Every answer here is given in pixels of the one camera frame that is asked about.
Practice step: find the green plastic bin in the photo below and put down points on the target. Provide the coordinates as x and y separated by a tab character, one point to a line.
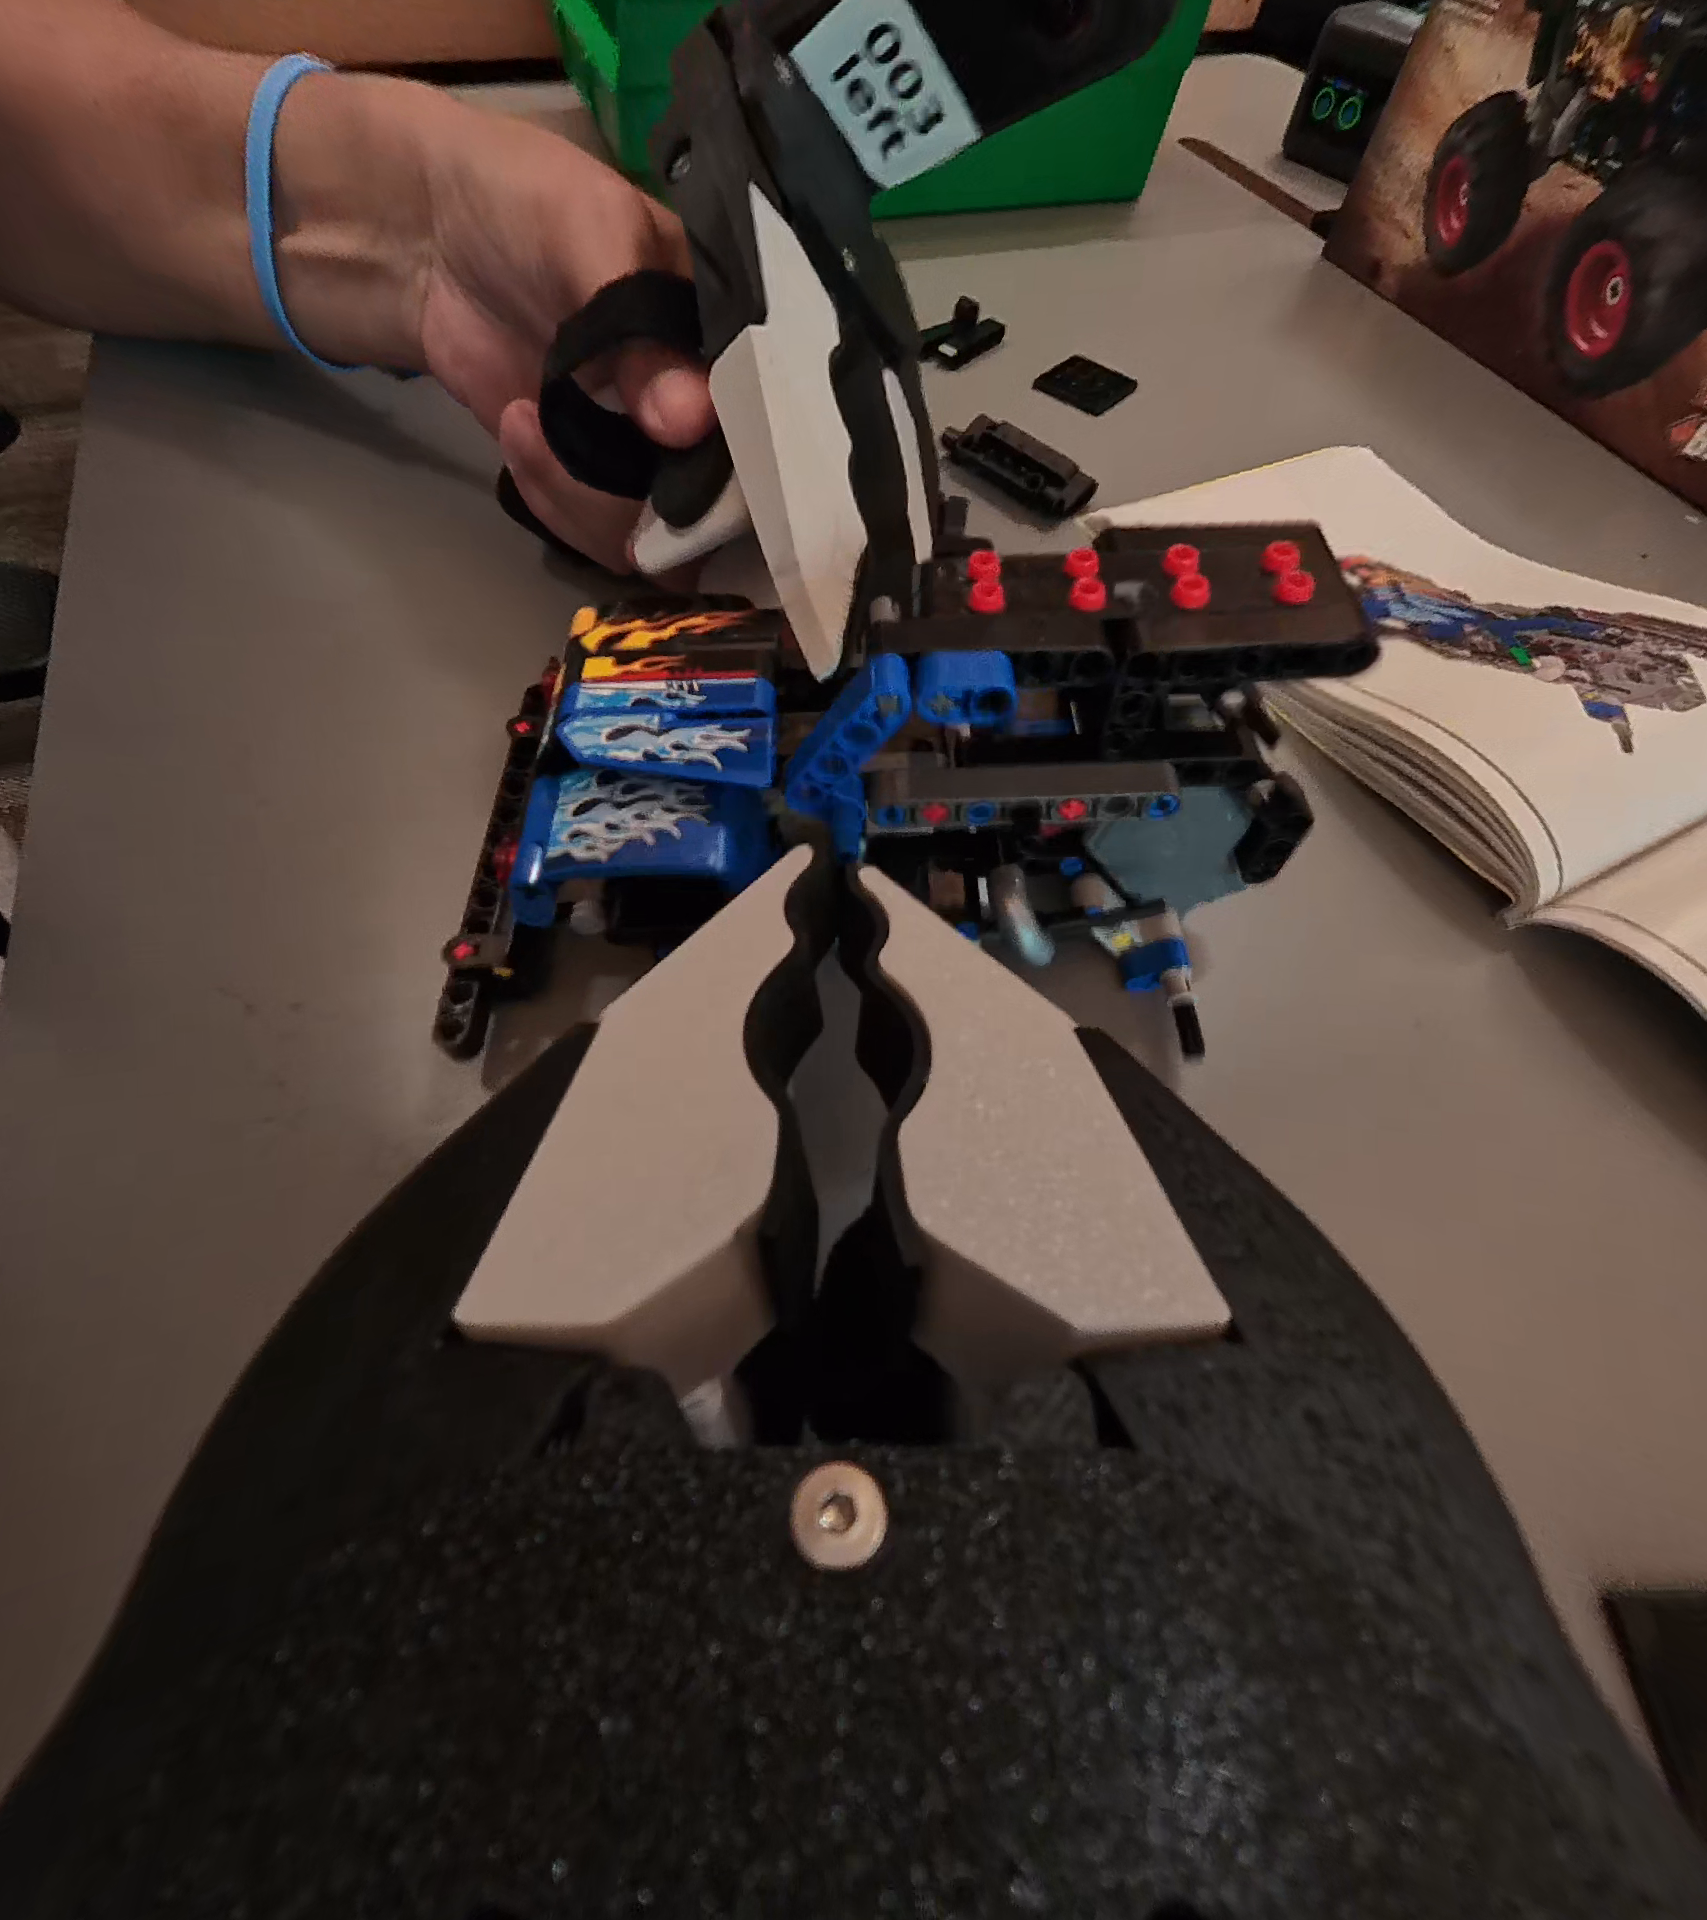
1077	158

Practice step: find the black lego panel with holes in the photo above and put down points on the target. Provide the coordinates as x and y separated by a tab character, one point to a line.
1018	465

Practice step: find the black device green rings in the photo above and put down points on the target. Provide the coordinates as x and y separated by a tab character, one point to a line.
1317	150

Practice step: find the person's left forearm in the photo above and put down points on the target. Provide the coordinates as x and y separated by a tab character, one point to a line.
72	150

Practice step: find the person's left hand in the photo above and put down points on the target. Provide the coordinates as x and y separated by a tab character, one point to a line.
492	254

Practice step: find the blue wristband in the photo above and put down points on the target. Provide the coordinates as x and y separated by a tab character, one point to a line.
260	225

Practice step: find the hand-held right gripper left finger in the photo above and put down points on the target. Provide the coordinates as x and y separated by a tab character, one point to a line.
614	1200

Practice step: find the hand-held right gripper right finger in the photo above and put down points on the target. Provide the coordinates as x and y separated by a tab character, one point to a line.
1063	1184

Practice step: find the lego truck model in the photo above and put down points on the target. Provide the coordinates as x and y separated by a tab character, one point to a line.
644	811

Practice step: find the black lego plate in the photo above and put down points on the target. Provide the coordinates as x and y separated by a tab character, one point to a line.
1085	386

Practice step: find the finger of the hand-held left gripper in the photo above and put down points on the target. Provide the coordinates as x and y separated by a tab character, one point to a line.
914	480
786	450

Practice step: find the open instruction booklet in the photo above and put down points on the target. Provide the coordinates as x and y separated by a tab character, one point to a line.
1467	511

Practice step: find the lego set box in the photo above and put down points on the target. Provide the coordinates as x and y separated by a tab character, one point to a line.
1543	225

